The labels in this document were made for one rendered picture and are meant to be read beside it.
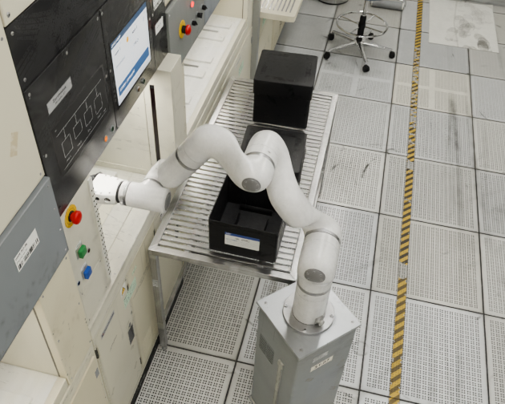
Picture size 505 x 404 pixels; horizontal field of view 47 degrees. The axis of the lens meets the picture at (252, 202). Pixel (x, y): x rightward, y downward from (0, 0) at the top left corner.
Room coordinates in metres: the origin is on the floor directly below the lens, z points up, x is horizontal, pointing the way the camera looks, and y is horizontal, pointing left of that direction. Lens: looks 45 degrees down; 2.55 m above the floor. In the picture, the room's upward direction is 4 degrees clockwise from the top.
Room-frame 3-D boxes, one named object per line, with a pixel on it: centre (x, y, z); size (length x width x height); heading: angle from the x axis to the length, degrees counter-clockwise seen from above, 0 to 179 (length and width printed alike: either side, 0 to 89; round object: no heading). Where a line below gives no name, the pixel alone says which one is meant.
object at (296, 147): (2.05, -0.08, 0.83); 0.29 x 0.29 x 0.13; 82
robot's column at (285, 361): (1.24, -0.23, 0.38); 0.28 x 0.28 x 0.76; 34
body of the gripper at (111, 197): (1.38, 0.48, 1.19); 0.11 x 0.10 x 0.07; 80
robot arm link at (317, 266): (1.21, -0.22, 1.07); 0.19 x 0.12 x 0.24; 168
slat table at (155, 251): (2.07, -0.01, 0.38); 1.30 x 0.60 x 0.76; 169
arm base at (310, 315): (1.24, -0.23, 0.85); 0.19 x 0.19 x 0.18
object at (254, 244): (1.62, 0.00, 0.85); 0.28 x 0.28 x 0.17; 79
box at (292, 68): (2.48, -0.13, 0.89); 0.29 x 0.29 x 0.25; 83
